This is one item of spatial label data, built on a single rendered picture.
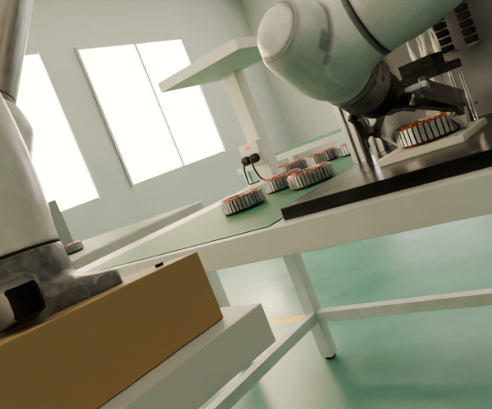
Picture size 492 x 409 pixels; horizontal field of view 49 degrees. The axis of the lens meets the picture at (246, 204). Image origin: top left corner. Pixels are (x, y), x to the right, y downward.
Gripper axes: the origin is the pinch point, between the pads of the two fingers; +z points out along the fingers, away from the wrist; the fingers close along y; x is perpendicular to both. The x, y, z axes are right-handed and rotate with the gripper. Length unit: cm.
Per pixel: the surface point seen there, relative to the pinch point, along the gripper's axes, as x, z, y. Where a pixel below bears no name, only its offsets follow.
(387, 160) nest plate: -5.8, -5.0, -5.6
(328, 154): 26, 54, -55
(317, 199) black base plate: -13.7, -17.3, -12.3
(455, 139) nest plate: -5.8, -5.1, 6.3
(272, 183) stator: 7, 18, -50
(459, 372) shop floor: -43, 88, -36
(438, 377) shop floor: -44, 85, -42
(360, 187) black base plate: -13.7, -17.3, -4.3
